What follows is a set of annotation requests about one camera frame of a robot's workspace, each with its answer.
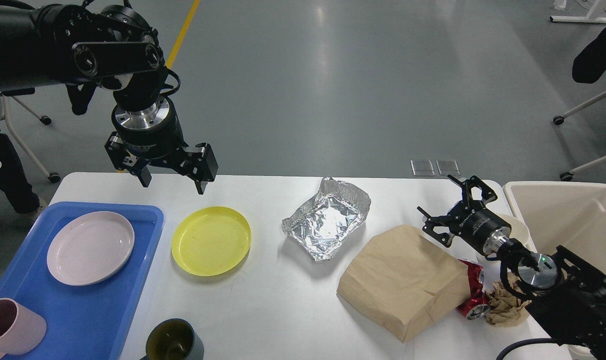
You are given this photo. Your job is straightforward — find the crumpled brown paper napkin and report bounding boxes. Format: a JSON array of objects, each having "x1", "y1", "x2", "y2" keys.
[{"x1": 485, "y1": 281, "x2": 530, "y2": 328}]

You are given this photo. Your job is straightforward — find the yellow plastic plate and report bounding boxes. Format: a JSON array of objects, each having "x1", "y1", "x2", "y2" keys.
[{"x1": 171, "y1": 206, "x2": 252, "y2": 277}]

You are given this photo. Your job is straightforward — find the person at left edge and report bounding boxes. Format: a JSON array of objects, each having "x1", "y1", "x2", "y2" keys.
[{"x1": 0, "y1": 92, "x2": 46, "y2": 226}]

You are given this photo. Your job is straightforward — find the person in black clothing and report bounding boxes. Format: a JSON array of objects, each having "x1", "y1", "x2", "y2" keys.
[{"x1": 572, "y1": 27, "x2": 606, "y2": 84}]

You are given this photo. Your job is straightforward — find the beige plastic bin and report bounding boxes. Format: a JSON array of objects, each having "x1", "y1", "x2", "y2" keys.
[{"x1": 504, "y1": 181, "x2": 606, "y2": 275}]

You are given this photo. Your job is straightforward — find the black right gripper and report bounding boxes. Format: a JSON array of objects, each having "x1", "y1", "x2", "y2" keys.
[{"x1": 417, "y1": 174, "x2": 512, "y2": 257}]

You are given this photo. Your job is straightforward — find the white paper cup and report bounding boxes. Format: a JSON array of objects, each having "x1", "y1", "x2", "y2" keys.
[{"x1": 498, "y1": 213, "x2": 535, "y2": 251}]

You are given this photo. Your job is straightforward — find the pink mug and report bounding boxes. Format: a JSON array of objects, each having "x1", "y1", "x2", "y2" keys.
[{"x1": 0, "y1": 298, "x2": 47, "y2": 359}]

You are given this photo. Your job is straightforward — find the brown paper bag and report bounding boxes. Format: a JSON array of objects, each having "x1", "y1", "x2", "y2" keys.
[{"x1": 337, "y1": 225, "x2": 471, "y2": 343}]

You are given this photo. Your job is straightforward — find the pink plate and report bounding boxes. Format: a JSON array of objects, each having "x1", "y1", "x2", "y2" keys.
[{"x1": 46, "y1": 210, "x2": 135, "y2": 287}]

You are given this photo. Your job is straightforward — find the blue plastic tray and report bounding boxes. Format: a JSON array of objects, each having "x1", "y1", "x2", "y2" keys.
[{"x1": 0, "y1": 202, "x2": 164, "y2": 360}]

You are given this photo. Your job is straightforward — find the crushed red soda can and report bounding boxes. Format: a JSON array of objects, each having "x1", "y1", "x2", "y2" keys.
[{"x1": 457, "y1": 259, "x2": 492, "y2": 321}]

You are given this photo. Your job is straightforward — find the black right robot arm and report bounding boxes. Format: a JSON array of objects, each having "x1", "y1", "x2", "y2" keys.
[{"x1": 422, "y1": 175, "x2": 606, "y2": 360}]

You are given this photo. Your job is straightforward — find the dark teal mug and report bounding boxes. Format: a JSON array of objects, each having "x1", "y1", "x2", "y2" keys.
[{"x1": 142, "y1": 317, "x2": 205, "y2": 360}]

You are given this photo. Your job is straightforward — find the white rolling chair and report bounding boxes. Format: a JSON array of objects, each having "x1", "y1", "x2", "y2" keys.
[{"x1": 553, "y1": 67, "x2": 606, "y2": 182}]

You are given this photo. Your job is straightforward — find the crumpled aluminium foil tray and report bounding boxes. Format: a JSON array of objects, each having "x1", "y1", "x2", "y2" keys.
[{"x1": 281, "y1": 177, "x2": 371, "y2": 262}]

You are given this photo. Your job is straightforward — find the white rolling stand left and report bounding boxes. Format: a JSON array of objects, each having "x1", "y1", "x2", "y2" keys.
[{"x1": 1, "y1": 91, "x2": 61, "y2": 184}]

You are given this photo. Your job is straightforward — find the floor outlet cover plates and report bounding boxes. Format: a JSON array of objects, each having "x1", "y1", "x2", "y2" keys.
[{"x1": 410, "y1": 159, "x2": 461, "y2": 177}]

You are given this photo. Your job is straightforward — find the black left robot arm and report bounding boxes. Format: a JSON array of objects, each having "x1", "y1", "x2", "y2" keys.
[{"x1": 0, "y1": 0, "x2": 218, "y2": 194}]

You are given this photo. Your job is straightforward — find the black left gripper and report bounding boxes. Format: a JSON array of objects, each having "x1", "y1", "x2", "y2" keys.
[{"x1": 106, "y1": 96, "x2": 219, "y2": 195}]

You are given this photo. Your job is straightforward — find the white table frame background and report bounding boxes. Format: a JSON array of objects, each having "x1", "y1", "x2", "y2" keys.
[{"x1": 549, "y1": 0, "x2": 606, "y2": 25}]

